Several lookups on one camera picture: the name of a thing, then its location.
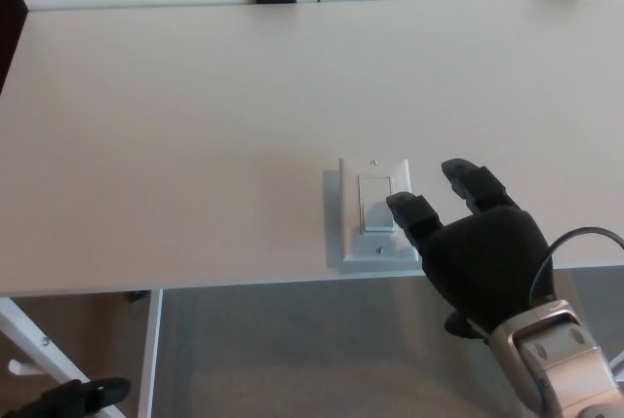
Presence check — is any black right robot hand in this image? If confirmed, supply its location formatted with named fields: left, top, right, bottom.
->
left=386, top=158, right=558, bottom=341

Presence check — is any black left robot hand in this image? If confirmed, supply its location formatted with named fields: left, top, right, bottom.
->
left=0, top=377, right=133, bottom=418

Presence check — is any white rocker light switch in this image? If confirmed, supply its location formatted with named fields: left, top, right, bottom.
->
left=338, top=157, right=421, bottom=264

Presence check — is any white table leg frame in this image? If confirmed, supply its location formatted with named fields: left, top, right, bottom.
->
left=0, top=288, right=165, bottom=418

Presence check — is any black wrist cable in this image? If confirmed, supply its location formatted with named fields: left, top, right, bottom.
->
left=528, top=226, right=624, bottom=310

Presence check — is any grey switch base plate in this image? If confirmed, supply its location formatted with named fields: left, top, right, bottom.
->
left=322, top=169, right=421, bottom=274

